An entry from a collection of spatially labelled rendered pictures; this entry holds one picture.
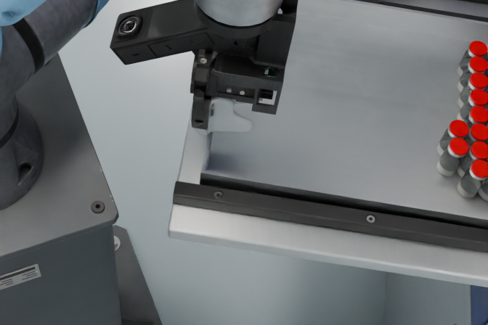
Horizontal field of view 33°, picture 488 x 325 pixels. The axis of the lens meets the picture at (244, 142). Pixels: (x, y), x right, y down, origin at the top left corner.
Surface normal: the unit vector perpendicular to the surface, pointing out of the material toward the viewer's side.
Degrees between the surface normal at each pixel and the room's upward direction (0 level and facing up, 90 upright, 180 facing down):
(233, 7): 90
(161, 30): 31
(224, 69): 0
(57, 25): 70
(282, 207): 0
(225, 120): 93
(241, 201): 0
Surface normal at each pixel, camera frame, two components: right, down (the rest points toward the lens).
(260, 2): 0.36, 0.81
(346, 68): 0.10, -0.52
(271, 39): -0.12, 0.84
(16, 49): 0.77, 0.20
